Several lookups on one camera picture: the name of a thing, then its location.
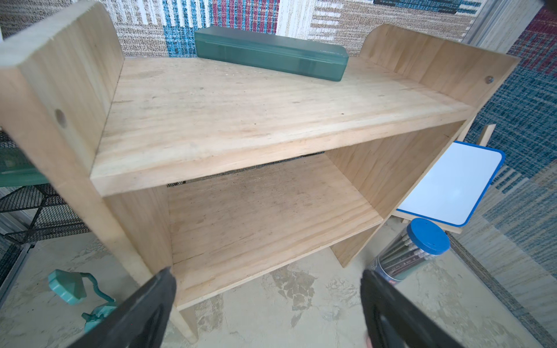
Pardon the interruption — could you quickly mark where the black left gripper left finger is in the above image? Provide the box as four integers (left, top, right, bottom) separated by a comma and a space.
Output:
71, 267, 177, 347

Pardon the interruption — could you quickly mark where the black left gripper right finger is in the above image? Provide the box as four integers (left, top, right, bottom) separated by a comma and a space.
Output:
360, 269, 461, 347

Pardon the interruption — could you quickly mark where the dark green pencil case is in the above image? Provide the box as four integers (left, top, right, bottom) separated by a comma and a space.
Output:
194, 26, 349, 82

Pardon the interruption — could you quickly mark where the blue-lid pencil canister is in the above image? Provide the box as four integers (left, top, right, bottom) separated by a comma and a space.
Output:
368, 217, 451, 285

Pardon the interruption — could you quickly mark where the wooden two-tier shelf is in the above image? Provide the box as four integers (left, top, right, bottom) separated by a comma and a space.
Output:
1, 1, 519, 342

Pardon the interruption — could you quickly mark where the teal giraffe desk lamp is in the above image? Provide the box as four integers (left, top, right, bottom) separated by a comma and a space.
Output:
48, 269, 119, 334

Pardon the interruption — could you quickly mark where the small whiteboard on easel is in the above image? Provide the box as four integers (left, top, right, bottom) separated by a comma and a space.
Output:
393, 124, 506, 234

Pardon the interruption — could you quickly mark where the green tray on rack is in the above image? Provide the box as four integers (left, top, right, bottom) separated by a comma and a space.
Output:
1, 148, 49, 187

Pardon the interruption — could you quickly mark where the black wire mesh rack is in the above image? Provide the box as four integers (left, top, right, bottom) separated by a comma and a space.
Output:
0, 130, 90, 245

